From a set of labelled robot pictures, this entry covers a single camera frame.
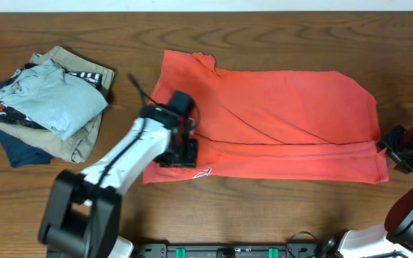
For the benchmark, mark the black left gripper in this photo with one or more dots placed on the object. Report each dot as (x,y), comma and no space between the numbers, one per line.
(177,158)

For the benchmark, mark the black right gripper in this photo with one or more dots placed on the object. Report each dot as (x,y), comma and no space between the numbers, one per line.
(397,150)

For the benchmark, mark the red orange t-shirt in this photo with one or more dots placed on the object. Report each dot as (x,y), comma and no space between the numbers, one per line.
(283,124)

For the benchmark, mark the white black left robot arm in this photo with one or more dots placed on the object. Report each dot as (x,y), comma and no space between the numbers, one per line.
(82,215)

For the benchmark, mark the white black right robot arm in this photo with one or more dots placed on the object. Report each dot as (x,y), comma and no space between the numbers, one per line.
(393,238)

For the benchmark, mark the beige folded pants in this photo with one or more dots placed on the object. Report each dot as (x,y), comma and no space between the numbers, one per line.
(77,148)

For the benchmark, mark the light blue folded shirt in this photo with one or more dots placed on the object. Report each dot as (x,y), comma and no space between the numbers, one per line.
(57,101)

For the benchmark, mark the navy blue folded garment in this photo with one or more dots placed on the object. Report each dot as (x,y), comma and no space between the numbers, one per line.
(20,153)

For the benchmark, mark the black patterned folded garment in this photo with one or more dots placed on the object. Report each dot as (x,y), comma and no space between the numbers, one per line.
(10,115)

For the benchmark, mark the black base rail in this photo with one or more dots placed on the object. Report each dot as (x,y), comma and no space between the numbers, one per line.
(213,251)

